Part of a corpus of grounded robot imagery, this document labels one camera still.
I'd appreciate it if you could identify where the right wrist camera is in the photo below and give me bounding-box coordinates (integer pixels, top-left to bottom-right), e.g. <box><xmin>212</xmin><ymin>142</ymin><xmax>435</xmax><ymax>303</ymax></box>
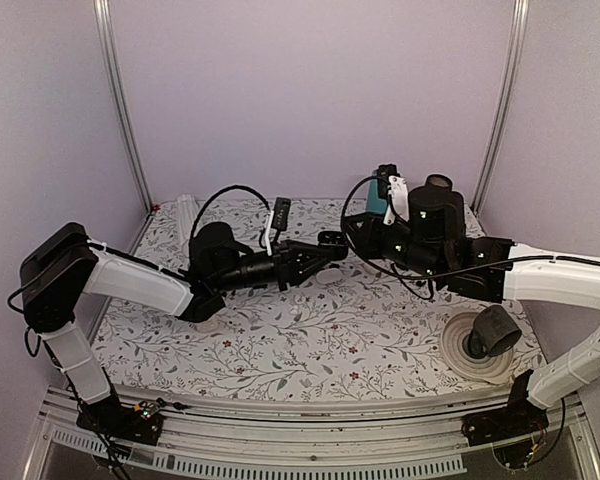
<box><xmin>376</xmin><ymin>164</ymin><xmax>409</xmax><ymax>226</ymax></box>

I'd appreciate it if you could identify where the white oval earbud case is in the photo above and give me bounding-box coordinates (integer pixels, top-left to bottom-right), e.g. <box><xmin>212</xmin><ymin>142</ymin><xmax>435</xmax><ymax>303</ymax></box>
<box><xmin>316</xmin><ymin>268</ymin><xmax>343</xmax><ymax>285</ymax></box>

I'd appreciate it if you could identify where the white ribbed vase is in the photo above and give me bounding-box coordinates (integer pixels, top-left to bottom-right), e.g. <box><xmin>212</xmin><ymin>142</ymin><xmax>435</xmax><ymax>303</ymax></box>
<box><xmin>175</xmin><ymin>194</ymin><xmax>199</xmax><ymax>254</ymax></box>

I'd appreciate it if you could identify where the front aluminium rail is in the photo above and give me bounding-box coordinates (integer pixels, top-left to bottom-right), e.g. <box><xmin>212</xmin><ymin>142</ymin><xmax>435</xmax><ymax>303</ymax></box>
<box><xmin>23</xmin><ymin>388</ymin><xmax>600</xmax><ymax>479</ymax></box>

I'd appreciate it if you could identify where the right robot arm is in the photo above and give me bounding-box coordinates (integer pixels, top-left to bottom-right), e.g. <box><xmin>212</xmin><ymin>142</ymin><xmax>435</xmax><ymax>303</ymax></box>
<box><xmin>340</xmin><ymin>175</ymin><xmax>600</xmax><ymax>436</ymax></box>

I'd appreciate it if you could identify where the beige ribbed plate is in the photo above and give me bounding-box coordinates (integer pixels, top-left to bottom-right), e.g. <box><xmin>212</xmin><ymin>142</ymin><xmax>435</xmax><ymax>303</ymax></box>
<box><xmin>439</xmin><ymin>311</ymin><xmax>514</xmax><ymax>385</ymax></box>

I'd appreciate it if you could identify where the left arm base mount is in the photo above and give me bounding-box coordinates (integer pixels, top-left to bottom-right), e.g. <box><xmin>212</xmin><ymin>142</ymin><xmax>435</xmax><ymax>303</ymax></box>
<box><xmin>76</xmin><ymin>391</ymin><xmax>164</xmax><ymax>446</ymax></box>

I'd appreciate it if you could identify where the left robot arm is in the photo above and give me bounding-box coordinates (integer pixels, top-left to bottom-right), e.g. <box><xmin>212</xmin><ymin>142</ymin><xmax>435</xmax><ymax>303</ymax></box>
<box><xmin>7</xmin><ymin>222</ymin><xmax>348</xmax><ymax>434</ymax></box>

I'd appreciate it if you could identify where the black round earbud case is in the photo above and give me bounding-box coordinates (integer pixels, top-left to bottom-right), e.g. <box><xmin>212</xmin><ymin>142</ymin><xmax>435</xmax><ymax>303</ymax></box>
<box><xmin>317</xmin><ymin>231</ymin><xmax>348</xmax><ymax>248</ymax></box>

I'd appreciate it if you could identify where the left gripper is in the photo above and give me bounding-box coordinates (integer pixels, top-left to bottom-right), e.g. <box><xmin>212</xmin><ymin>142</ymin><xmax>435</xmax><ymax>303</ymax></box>
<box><xmin>214</xmin><ymin>240</ymin><xmax>335</xmax><ymax>294</ymax></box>

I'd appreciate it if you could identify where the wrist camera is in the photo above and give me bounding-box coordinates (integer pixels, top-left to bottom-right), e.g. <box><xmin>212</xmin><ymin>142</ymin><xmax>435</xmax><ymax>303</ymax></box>
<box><xmin>376</xmin><ymin>164</ymin><xmax>409</xmax><ymax>226</ymax></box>
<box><xmin>262</xmin><ymin>197</ymin><xmax>291</xmax><ymax>256</ymax></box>

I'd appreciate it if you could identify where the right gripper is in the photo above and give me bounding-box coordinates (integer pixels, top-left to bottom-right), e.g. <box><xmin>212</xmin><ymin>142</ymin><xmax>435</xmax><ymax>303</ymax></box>
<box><xmin>343</xmin><ymin>211</ymin><xmax>445</xmax><ymax>283</ymax></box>

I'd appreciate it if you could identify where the dark grey mug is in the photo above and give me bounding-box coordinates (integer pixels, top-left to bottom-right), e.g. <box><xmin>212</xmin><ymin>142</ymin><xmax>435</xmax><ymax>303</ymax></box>
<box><xmin>466</xmin><ymin>305</ymin><xmax>522</xmax><ymax>359</ymax></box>

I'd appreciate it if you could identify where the black vase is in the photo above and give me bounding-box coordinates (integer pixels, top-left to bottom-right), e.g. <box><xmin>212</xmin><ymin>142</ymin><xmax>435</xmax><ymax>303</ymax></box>
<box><xmin>425</xmin><ymin>174</ymin><xmax>453</xmax><ymax>191</ymax></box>

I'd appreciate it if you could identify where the left camera cable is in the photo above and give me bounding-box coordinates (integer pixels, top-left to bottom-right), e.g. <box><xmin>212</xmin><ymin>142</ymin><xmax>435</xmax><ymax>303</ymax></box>
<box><xmin>187</xmin><ymin>184</ymin><xmax>274</xmax><ymax>241</ymax></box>

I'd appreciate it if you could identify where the floral table mat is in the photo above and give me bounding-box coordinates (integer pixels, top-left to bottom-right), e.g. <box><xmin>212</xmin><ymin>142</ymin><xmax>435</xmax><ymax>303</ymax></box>
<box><xmin>85</xmin><ymin>197</ymin><xmax>551</xmax><ymax>404</ymax></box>

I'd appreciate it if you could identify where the right aluminium frame post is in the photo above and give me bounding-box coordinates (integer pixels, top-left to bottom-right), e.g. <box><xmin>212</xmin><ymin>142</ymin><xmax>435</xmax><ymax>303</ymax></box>
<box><xmin>470</xmin><ymin>0</ymin><xmax>530</xmax><ymax>217</ymax></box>

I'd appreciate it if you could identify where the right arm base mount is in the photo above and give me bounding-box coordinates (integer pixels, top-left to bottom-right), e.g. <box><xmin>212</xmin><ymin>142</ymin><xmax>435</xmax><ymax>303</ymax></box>
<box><xmin>461</xmin><ymin>370</ymin><xmax>549</xmax><ymax>446</ymax></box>

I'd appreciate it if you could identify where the aluminium frame post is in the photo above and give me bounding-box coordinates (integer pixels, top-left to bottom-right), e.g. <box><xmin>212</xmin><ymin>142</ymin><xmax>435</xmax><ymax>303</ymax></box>
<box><xmin>93</xmin><ymin>0</ymin><xmax>154</xmax><ymax>213</ymax></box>
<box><xmin>470</xmin><ymin>0</ymin><xmax>530</xmax><ymax>217</ymax></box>

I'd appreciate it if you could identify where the white case with black earbud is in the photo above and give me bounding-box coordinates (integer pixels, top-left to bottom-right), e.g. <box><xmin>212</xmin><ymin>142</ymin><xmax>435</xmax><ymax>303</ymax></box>
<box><xmin>195</xmin><ymin>319</ymin><xmax>222</xmax><ymax>334</ymax></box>

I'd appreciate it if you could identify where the left aluminium frame post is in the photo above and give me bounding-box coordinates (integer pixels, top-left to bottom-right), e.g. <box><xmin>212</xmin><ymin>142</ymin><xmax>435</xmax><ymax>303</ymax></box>
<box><xmin>93</xmin><ymin>0</ymin><xmax>154</xmax><ymax>213</ymax></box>

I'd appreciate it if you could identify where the teal vase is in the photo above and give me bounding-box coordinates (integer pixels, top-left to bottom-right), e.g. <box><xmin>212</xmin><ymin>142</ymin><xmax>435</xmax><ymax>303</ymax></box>
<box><xmin>366</xmin><ymin>167</ymin><xmax>388</xmax><ymax>215</ymax></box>

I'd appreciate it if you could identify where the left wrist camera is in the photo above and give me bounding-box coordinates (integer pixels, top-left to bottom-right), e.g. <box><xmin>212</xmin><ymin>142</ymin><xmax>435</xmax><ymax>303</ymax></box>
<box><xmin>262</xmin><ymin>197</ymin><xmax>291</xmax><ymax>256</ymax></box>

